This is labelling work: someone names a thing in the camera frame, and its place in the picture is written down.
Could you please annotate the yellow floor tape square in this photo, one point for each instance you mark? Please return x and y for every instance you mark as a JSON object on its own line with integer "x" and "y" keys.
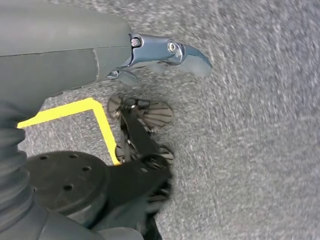
{"x": 105, "y": 129}

